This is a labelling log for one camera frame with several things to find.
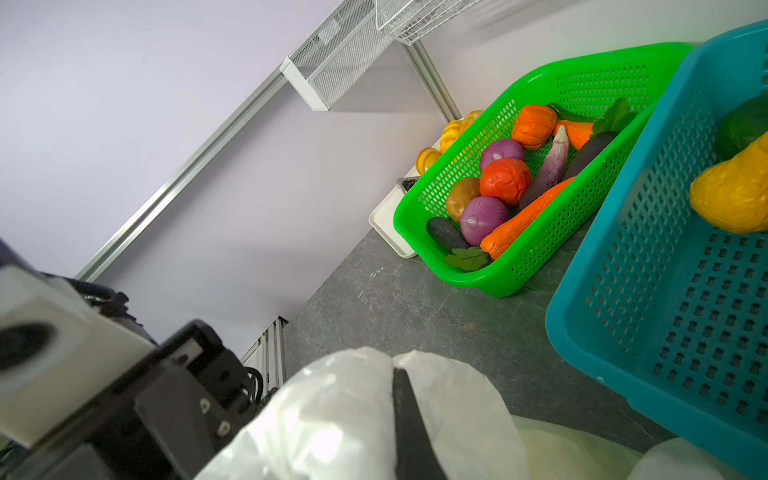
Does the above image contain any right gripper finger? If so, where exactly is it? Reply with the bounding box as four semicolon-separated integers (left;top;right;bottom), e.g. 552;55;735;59
392;368;447;480

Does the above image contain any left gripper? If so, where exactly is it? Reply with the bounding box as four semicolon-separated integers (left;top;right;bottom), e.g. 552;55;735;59
11;320;264;479

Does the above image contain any white plastic grocery bag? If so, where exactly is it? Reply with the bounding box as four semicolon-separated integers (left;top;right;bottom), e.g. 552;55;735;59
200;347;737;479

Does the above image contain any dark green cucumber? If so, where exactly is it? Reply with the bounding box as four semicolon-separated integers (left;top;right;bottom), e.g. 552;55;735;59
426;217;471;251

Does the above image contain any orange carrot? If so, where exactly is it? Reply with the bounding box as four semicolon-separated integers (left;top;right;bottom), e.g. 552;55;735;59
480;178;575;260

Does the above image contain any white bread tray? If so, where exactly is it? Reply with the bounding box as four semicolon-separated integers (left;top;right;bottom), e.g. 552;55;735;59
368;137;445;260

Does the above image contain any purple onion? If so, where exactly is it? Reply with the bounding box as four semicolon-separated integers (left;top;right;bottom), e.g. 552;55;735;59
460;196;509;247
480;139;525;171

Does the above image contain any brown potato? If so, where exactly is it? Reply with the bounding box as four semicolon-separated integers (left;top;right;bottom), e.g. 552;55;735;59
446;177;480;223

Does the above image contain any teal plastic basket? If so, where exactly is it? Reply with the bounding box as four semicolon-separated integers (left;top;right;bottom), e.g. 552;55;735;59
546;21;767;479

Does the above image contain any red tomato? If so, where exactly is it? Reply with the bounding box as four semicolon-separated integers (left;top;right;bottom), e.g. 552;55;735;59
480;159;532;207

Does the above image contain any croissant bread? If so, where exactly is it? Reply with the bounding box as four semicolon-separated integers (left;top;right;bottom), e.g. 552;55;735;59
415;147;441;175

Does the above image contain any light purple eggplant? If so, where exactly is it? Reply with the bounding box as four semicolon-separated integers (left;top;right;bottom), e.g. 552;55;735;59
519;125;570;209

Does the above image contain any orange bell pepper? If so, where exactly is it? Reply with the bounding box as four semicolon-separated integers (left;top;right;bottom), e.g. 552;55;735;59
512;104;558;150

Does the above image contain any dark purple eggplant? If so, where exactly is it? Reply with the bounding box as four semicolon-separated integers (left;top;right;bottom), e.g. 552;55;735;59
563;131;618;180

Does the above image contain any small white mesh basket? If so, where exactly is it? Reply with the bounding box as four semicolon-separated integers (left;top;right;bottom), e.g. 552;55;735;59
280;0;392;112

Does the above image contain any yellow pear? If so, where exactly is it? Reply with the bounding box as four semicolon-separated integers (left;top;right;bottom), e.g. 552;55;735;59
690;133;767;234

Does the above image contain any green plastic basket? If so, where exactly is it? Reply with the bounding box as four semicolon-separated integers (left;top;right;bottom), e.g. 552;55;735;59
393;41;696;298

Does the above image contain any green avocado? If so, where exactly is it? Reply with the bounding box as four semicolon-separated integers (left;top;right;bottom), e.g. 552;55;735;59
714;94;767;160

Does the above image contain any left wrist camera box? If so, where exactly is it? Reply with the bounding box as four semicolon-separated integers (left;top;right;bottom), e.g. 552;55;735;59
1;266;155;448

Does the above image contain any long white wire basket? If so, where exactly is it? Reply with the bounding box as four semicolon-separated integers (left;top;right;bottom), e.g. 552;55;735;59
374;0;478;45

